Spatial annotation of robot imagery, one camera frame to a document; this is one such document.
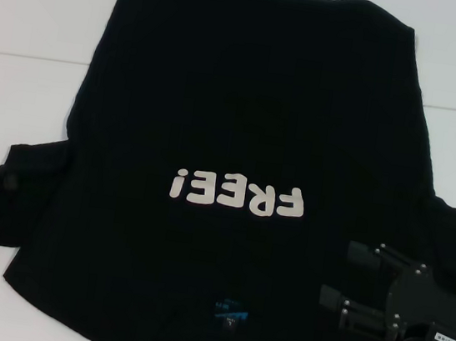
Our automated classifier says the black shirt with FREE print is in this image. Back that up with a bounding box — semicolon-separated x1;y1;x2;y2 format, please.
0;0;456;341

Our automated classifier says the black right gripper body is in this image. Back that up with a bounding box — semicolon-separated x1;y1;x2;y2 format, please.
380;260;456;341

